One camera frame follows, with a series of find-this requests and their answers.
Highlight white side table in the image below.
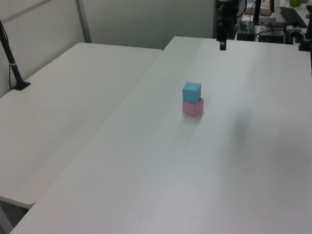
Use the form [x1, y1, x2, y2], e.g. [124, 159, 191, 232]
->
[0, 42, 163, 207]

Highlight pink cube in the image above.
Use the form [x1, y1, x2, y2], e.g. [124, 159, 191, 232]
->
[182, 97, 205, 117]

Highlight cardboard box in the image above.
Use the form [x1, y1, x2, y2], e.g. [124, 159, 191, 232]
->
[259, 0, 276, 17]

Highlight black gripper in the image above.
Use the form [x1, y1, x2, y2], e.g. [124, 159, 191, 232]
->
[215, 0, 239, 51]

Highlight black metal clamp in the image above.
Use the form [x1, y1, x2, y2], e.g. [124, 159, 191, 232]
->
[285, 22, 305, 45]

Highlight black keyboard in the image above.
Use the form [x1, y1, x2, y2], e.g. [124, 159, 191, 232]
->
[278, 6, 309, 28]

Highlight blue cube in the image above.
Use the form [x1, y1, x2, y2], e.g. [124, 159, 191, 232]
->
[182, 81, 202, 104]

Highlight grey partition post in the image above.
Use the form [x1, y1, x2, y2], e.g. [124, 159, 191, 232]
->
[74, 0, 92, 44]

